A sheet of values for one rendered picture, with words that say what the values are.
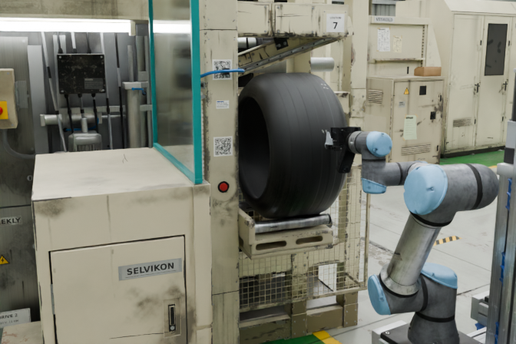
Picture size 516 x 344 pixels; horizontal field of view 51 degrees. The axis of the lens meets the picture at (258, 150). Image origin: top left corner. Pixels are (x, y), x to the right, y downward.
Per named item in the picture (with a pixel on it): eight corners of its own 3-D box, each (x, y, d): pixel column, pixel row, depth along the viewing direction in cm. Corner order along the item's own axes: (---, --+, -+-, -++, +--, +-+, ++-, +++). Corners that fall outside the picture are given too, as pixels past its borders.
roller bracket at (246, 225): (248, 246, 205) (248, 221, 204) (218, 216, 242) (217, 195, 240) (256, 245, 207) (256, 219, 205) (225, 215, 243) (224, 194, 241)
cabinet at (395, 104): (388, 183, 652) (393, 77, 629) (356, 173, 701) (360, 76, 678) (441, 173, 697) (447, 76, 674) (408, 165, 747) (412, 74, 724)
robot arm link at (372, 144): (372, 160, 164) (372, 131, 163) (353, 157, 174) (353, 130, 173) (395, 158, 166) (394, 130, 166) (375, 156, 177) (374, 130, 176)
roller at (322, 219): (251, 235, 209) (251, 224, 208) (247, 232, 213) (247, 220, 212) (331, 225, 221) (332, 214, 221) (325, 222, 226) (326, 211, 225)
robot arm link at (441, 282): (464, 315, 159) (468, 272, 156) (422, 321, 156) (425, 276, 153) (441, 298, 170) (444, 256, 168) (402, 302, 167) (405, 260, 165)
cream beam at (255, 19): (221, 36, 225) (220, 0, 223) (205, 38, 249) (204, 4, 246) (348, 38, 247) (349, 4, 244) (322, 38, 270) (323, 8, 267)
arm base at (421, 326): (470, 343, 162) (472, 312, 160) (434, 358, 155) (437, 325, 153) (431, 322, 175) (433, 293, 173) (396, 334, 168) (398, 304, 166)
